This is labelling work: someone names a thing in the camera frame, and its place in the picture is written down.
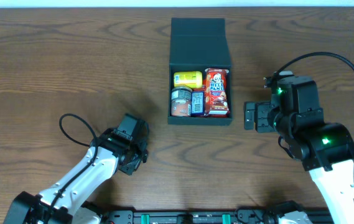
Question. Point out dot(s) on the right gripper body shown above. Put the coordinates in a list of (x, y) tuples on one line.
[(258, 115)]

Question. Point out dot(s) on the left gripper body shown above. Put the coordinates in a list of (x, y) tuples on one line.
[(134, 161)]

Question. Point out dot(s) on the red Hello Panda box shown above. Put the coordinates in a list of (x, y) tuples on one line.
[(216, 78)]

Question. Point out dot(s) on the blue Eclipse gum pack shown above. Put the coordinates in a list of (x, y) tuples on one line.
[(198, 103)]

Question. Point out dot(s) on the yellow round container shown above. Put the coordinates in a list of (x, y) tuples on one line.
[(193, 79)]

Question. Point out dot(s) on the red Pringles can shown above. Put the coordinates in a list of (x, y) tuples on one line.
[(181, 102)]

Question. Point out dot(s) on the black gift box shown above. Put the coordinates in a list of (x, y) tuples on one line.
[(195, 45)]

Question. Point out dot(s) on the red Hacks candy bag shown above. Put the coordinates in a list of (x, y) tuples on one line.
[(216, 104)]

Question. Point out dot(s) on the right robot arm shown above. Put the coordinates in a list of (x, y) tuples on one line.
[(326, 150)]

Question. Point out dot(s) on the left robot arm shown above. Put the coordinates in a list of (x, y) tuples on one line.
[(117, 149)]

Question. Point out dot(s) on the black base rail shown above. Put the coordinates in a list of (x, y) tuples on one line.
[(286, 212)]

